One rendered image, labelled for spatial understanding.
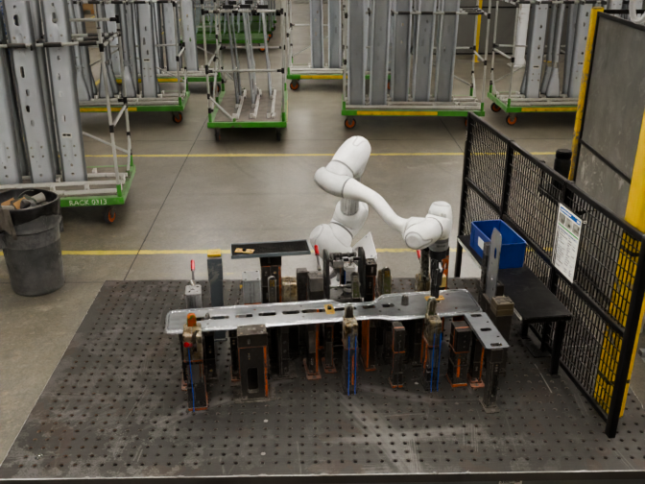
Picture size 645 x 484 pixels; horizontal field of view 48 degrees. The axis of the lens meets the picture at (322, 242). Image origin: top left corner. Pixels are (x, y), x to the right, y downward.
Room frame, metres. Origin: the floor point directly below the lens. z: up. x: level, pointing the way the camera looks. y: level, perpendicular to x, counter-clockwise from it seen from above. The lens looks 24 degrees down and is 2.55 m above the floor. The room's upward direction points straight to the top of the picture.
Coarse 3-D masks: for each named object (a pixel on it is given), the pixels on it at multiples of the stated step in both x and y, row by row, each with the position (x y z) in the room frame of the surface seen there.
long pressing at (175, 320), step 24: (168, 312) 2.76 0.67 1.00; (192, 312) 2.76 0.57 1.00; (216, 312) 2.76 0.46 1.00; (240, 312) 2.76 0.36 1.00; (264, 312) 2.77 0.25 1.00; (336, 312) 2.76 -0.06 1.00; (360, 312) 2.76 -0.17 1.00; (384, 312) 2.76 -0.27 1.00; (408, 312) 2.76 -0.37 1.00; (456, 312) 2.77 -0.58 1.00
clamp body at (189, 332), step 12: (192, 336) 2.48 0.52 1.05; (192, 348) 2.47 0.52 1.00; (192, 360) 2.47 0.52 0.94; (192, 372) 2.48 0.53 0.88; (192, 384) 2.46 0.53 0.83; (204, 384) 2.50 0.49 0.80; (192, 396) 2.47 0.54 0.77; (204, 396) 2.48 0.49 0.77; (192, 408) 2.47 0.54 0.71; (204, 408) 2.47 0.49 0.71
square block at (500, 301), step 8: (504, 296) 2.80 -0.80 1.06; (496, 304) 2.74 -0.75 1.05; (504, 304) 2.73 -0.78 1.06; (512, 304) 2.74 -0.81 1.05; (496, 312) 2.73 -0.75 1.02; (504, 312) 2.73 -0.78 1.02; (512, 312) 2.74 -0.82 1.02; (496, 320) 2.73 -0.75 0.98; (504, 320) 2.74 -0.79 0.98; (504, 328) 2.74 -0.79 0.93; (504, 336) 2.74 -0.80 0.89; (504, 352) 2.74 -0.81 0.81; (504, 360) 2.74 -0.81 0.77; (504, 368) 2.74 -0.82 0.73
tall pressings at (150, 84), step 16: (80, 0) 10.23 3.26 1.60; (96, 0) 10.22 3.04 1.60; (80, 16) 10.18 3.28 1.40; (128, 16) 10.41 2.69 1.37; (144, 16) 10.19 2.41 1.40; (80, 32) 10.12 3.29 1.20; (128, 32) 10.39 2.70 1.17; (144, 32) 10.17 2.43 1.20; (80, 48) 10.10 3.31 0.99; (128, 48) 10.22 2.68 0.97; (144, 48) 10.16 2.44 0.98; (80, 64) 9.92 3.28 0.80; (128, 64) 10.37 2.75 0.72; (144, 64) 10.14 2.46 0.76; (80, 80) 9.86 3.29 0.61; (112, 80) 10.34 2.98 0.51; (128, 80) 10.11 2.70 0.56; (144, 80) 10.13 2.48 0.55; (80, 96) 9.83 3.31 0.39; (112, 96) 10.16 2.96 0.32; (128, 96) 10.12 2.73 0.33; (144, 96) 10.12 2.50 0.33
